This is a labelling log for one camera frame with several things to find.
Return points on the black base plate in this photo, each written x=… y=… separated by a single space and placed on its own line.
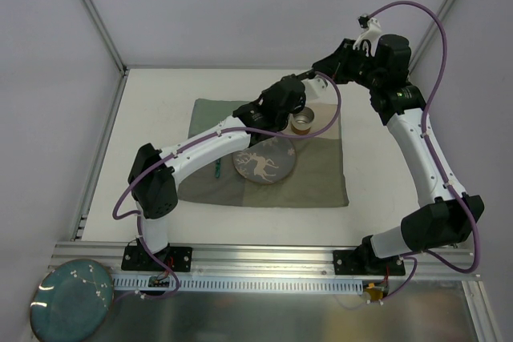
x=355 y=263
x=136 y=259

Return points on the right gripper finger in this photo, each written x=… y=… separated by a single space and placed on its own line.
x=329 y=65
x=345 y=51

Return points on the metal cup with cork base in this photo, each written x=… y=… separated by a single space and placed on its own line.
x=302 y=121

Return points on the white slotted cable duct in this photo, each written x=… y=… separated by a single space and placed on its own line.
x=239 y=284

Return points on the green beige cloth placemat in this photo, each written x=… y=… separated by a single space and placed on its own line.
x=317 y=180

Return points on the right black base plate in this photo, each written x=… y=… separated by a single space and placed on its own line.
x=355 y=263

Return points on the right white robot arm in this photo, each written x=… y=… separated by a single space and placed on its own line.
x=447 y=214

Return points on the grey reindeer plate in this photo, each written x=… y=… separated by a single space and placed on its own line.
x=267 y=162

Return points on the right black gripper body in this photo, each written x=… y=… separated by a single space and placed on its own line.
x=325 y=66

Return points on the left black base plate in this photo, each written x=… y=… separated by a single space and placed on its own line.
x=136 y=259

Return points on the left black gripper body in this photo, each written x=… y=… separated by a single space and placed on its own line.
x=296 y=101

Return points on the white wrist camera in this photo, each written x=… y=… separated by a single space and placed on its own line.
x=371 y=30
x=314 y=88

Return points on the teal round stool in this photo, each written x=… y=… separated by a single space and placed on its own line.
x=72 y=301

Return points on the aluminium mounting rail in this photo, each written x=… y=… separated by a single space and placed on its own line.
x=260 y=261

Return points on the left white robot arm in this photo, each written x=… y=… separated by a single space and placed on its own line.
x=156 y=174

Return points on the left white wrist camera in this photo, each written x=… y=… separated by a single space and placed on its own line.
x=314 y=88

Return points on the green handled fork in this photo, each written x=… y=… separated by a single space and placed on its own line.
x=217 y=169

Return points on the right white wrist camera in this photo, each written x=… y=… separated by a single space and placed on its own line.
x=371 y=30

